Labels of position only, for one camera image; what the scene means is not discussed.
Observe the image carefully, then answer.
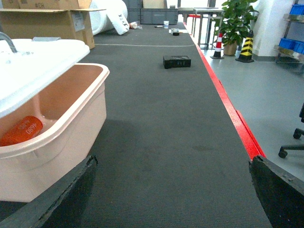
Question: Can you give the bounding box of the white foam roll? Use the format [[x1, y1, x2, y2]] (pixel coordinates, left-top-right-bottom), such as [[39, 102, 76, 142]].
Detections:
[[89, 0, 130, 35]]

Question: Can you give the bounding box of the orange cylindrical capacitor 4680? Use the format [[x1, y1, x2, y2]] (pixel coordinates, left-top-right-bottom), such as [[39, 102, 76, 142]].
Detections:
[[0, 116, 43, 146]]

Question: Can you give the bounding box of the black rectangular device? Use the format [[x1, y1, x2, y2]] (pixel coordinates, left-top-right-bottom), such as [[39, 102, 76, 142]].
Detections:
[[163, 56, 191, 69]]

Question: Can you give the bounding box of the grey plastic crate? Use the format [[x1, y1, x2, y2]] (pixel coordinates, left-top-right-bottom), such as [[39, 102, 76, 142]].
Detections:
[[140, 9, 178, 25]]

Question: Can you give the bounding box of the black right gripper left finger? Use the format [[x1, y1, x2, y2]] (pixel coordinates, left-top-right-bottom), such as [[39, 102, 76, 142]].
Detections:
[[0, 156, 98, 228]]

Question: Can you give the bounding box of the potted green plant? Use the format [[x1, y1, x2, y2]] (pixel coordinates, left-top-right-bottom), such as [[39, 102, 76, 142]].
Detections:
[[215, 0, 258, 56]]

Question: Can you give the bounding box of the brown cardboard box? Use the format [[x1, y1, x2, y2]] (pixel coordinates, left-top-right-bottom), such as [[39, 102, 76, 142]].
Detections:
[[0, 0, 105, 49]]

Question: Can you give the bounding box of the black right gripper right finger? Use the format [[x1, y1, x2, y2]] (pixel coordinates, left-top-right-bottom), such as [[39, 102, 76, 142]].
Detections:
[[249, 155, 304, 228]]

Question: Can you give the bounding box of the pink plastic storage box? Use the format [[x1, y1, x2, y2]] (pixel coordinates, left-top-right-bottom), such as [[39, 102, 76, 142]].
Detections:
[[0, 63, 110, 202]]

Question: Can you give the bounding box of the white box lid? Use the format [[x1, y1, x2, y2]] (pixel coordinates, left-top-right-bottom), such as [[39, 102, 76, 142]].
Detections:
[[0, 37, 90, 117]]

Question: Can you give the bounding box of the yellow black traffic cone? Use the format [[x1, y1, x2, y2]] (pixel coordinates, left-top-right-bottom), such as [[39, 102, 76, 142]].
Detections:
[[236, 30, 254, 63]]

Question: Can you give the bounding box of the black office chair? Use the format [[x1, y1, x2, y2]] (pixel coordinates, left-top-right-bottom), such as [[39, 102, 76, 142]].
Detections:
[[278, 102, 304, 159]]

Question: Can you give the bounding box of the red white traffic cone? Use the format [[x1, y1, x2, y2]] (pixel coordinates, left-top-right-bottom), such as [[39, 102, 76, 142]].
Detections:
[[211, 32, 224, 59]]

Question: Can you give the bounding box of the white paper cup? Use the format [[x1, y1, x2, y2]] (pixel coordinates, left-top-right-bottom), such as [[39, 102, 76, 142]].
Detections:
[[163, 20, 169, 29]]

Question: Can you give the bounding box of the red metal frame table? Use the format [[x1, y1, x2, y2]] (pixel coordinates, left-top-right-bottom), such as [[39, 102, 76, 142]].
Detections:
[[183, 14, 266, 162]]

